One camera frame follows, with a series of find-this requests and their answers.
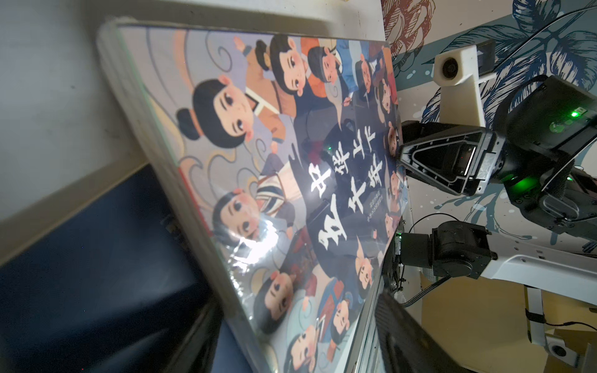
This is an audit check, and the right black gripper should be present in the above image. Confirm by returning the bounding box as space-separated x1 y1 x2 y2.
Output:
400 121 506 196

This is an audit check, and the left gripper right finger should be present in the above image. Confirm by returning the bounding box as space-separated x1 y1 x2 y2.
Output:
375 292 466 373

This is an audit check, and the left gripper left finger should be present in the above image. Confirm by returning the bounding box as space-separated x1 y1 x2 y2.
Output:
161 298 223 373

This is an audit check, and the large illustrated colourful book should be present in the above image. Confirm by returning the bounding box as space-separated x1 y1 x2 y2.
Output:
96 18 407 372

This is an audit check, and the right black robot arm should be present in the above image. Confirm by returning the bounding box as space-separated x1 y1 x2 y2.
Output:
396 75 596 241

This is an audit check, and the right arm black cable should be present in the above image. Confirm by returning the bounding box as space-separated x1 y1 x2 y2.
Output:
400 211 463 309

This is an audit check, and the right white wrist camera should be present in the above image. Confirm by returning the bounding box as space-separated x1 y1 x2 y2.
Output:
434 40 496 127

